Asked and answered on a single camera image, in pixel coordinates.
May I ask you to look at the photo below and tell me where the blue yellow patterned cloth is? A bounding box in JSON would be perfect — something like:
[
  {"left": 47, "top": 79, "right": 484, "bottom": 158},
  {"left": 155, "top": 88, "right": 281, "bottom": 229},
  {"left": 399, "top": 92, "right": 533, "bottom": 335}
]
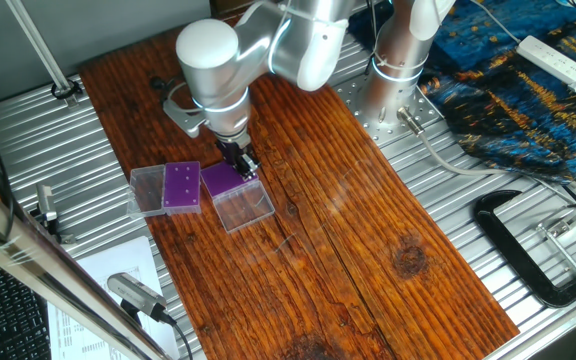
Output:
[{"left": 342, "top": 0, "right": 576, "bottom": 186}]

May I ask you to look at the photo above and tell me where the white power cord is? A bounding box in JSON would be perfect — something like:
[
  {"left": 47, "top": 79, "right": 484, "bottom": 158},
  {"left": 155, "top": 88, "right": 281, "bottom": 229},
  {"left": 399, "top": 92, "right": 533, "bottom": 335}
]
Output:
[{"left": 469, "top": 0, "right": 522, "bottom": 45}]

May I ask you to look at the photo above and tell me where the black keyboard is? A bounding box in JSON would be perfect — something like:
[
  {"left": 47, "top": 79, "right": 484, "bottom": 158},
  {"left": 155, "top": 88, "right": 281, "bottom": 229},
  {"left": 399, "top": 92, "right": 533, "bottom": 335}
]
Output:
[{"left": 0, "top": 247, "right": 53, "bottom": 360}]

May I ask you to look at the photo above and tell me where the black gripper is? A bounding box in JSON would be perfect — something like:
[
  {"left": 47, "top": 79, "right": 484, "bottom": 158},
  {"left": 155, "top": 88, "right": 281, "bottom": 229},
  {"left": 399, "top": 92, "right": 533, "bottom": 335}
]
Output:
[{"left": 216, "top": 138, "right": 262, "bottom": 181}]

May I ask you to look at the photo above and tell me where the brown wooden board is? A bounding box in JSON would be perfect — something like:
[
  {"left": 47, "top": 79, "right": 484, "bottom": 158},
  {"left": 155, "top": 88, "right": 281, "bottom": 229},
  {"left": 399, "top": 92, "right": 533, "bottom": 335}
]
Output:
[{"left": 77, "top": 24, "right": 521, "bottom": 360}]

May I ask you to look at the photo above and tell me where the white power strip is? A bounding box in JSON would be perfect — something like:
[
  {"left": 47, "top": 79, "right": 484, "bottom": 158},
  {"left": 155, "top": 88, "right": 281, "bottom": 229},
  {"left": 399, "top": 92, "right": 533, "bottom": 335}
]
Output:
[{"left": 516, "top": 34, "right": 576, "bottom": 92}]

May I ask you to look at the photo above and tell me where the thin aluminium rod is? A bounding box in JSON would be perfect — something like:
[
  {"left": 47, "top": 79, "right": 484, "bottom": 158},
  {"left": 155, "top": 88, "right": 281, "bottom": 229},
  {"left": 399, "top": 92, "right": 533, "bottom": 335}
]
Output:
[{"left": 5, "top": 0, "right": 83, "bottom": 110}]

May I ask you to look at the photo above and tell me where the black cable of silver camera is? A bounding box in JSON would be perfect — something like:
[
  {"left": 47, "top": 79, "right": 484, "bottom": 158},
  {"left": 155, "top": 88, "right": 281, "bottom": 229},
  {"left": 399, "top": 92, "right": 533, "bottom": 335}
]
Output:
[{"left": 160, "top": 312, "right": 194, "bottom": 360}]

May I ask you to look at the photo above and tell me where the white printed paper sheet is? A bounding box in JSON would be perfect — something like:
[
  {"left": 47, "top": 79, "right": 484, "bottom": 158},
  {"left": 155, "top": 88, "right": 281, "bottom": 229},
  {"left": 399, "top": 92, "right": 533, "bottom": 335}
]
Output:
[{"left": 47, "top": 235, "right": 182, "bottom": 360}]

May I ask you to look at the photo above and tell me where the small silver black clamp mount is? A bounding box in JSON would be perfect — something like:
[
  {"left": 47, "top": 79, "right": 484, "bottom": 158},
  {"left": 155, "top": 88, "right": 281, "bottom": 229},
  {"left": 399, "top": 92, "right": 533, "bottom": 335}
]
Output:
[{"left": 35, "top": 183, "right": 77, "bottom": 246}]

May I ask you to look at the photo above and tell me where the shiny metal frame bar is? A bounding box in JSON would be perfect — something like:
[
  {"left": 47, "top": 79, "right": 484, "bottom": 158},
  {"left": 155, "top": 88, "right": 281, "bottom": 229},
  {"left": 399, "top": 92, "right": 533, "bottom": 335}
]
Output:
[{"left": 0, "top": 154, "right": 172, "bottom": 360}]

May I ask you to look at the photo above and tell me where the silver depth camera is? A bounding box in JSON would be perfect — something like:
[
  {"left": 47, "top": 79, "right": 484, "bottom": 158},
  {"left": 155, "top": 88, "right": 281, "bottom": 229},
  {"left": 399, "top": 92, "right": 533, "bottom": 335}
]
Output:
[{"left": 106, "top": 272, "right": 169, "bottom": 324}]

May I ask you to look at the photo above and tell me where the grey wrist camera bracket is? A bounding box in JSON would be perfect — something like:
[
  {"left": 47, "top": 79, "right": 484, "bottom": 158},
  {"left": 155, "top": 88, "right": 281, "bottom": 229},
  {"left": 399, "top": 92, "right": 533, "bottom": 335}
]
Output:
[{"left": 161, "top": 97, "right": 205, "bottom": 140}]

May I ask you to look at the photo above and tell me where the black C-clamp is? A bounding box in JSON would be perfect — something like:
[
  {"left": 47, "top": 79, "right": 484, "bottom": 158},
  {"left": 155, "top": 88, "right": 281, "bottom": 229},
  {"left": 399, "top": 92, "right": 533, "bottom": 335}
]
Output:
[{"left": 473, "top": 189, "right": 576, "bottom": 309}]

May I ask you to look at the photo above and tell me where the grey cable with metal connector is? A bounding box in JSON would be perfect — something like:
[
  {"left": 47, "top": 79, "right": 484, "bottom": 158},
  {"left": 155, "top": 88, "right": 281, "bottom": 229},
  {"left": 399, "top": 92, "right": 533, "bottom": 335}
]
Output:
[{"left": 396, "top": 106, "right": 576, "bottom": 206}]

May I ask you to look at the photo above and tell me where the purple pipette tip rack box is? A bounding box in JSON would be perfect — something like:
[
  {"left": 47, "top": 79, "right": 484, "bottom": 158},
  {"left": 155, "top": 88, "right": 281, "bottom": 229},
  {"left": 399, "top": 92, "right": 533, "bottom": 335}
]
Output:
[
  {"left": 126, "top": 160, "right": 203, "bottom": 219},
  {"left": 199, "top": 159, "right": 276, "bottom": 235}
]

